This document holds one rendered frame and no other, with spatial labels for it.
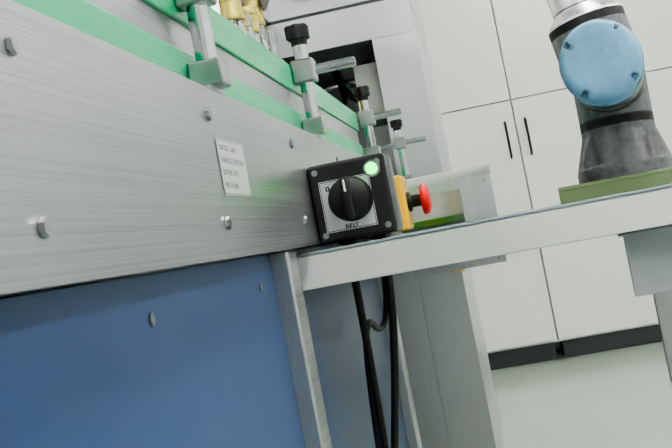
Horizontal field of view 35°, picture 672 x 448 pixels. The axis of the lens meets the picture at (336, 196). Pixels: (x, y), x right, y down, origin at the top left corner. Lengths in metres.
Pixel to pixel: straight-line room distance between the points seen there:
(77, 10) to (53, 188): 0.16
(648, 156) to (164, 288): 1.18
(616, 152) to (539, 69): 3.75
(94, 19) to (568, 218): 0.52
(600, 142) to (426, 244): 0.77
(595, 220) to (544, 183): 4.43
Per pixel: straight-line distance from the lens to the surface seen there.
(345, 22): 2.73
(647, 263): 1.04
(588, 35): 1.61
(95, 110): 0.54
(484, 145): 5.42
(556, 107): 5.44
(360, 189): 1.06
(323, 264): 1.03
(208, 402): 0.70
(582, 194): 1.69
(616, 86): 1.60
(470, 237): 1.00
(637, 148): 1.73
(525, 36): 5.49
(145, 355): 0.60
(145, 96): 0.62
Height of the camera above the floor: 0.75
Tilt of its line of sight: 3 degrees up
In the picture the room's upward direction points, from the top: 11 degrees counter-clockwise
